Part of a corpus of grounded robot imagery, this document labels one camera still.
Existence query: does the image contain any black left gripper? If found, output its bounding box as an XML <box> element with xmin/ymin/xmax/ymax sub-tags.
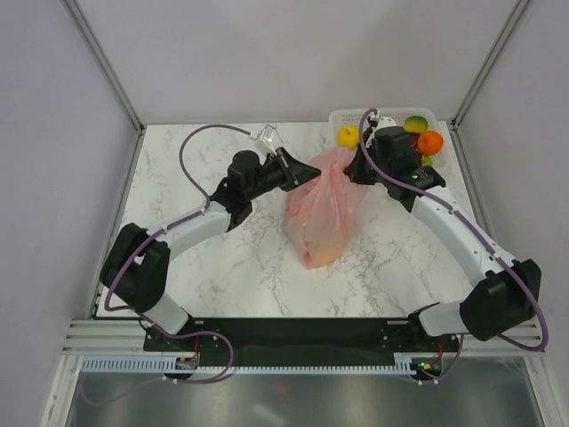
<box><xmin>246</xmin><ymin>148</ymin><xmax>321</xmax><ymax>201</ymax></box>

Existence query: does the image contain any pink plastic bag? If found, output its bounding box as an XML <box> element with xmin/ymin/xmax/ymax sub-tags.
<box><xmin>284</xmin><ymin>147</ymin><xmax>368</xmax><ymax>270</ymax></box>

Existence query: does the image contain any yellow fake fruit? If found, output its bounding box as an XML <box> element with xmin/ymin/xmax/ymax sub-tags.
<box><xmin>310</xmin><ymin>246</ymin><xmax>343</xmax><ymax>268</ymax></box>

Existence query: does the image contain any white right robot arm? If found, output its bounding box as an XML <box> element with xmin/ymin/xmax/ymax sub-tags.
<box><xmin>346</xmin><ymin>125</ymin><xmax>549</xmax><ymax>351</ymax></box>

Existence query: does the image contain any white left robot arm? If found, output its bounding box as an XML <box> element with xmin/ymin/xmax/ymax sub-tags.
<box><xmin>100</xmin><ymin>148</ymin><xmax>321</xmax><ymax>350</ymax></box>

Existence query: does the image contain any red fake apple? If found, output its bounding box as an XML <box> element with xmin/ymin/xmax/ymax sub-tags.
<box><xmin>409</xmin><ymin>133</ymin><xmax>421</xmax><ymax>151</ymax></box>

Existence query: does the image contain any yellow green fake mango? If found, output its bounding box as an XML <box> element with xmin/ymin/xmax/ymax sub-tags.
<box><xmin>404</xmin><ymin>115</ymin><xmax>429</xmax><ymax>134</ymax></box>

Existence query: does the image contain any orange fake orange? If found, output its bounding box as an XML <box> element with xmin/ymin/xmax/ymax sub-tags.
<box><xmin>416</xmin><ymin>130</ymin><xmax>444</xmax><ymax>156</ymax></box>

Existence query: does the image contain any yellow fake apple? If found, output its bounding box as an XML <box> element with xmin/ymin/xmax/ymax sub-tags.
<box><xmin>336</xmin><ymin>125</ymin><xmax>360</xmax><ymax>151</ymax></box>

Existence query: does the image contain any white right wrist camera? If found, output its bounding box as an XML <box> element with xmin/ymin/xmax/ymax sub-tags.
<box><xmin>367</xmin><ymin>116</ymin><xmax>397</xmax><ymax>130</ymax></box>

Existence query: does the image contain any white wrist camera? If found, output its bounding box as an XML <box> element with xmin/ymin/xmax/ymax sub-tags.
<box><xmin>249</xmin><ymin>125</ymin><xmax>276</xmax><ymax>157</ymax></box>
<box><xmin>367</xmin><ymin>116</ymin><xmax>397</xmax><ymax>130</ymax></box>

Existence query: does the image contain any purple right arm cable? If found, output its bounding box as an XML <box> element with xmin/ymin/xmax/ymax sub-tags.
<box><xmin>358</xmin><ymin>108</ymin><xmax>549</xmax><ymax>352</ymax></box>

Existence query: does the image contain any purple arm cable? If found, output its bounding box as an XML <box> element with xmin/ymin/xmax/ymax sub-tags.
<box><xmin>358</xmin><ymin>108</ymin><xmax>549</xmax><ymax>352</ymax></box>
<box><xmin>104</xmin><ymin>124</ymin><xmax>257</xmax><ymax>337</ymax></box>

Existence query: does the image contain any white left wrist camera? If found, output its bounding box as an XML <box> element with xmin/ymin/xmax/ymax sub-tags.
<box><xmin>249</xmin><ymin>125</ymin><xmax>276</xmax><ymax>157</ymax></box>

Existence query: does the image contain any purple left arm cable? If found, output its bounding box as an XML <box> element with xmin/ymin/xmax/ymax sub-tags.
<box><xmin>104</xmin><ymin>124</ymin><xmax>257</xmax><ymax>337</ymax></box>

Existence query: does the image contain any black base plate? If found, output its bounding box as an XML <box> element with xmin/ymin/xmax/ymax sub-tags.
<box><xmin>142</xmin><ymin>316</ymin><xmax>460</xmax><ymax>368</ymax></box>

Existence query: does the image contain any right aluminium frame post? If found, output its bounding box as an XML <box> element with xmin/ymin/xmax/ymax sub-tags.
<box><xmin>450</xmin><ymin>0</ymin><xmax>533</xmax><ymax>130</ymax></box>

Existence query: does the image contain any aluminium frame post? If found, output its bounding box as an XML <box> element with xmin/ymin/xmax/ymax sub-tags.
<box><xmin>450</xmin><ymin>0</ymin><xmax>533</xmax><ymax>130</ymax></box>
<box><xmin>61</xmin><ymin>0</ymin><xmax>146</xmax><ymax>134</ymax></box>

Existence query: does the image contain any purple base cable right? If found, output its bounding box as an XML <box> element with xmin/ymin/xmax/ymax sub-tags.
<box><xmin>411</xmin><ymin>333</ymin><xmax>466</xmax><ymax>387</ymax></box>

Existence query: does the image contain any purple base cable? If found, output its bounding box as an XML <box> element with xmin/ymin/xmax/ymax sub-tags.
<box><xmin>79</xmin><ymin>331</ymin><xmax>236</xmax><ymax>407</ymax></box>
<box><xmin>411</xmin><ymin>333</ymin><xmax>466</xmax><ymax>387</ymax></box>

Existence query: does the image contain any white cable duct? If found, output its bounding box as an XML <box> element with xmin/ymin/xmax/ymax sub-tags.
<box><xmin>81</xmin><ymin>355</ymin><xmax>416</xmax><ymax>375</ymax></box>

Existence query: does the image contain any left aluminium frame post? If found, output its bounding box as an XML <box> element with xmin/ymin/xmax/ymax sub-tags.
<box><xmin>61</xmin><ymin>0</ymin><xmax>146</xmax><ymax>134</ymax></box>

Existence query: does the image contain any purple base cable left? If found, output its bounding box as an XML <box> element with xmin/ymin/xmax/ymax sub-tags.
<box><xmin>79</xmin><ymin>331</ymin><xmax>236</xmax><ymax>407</ymax></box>

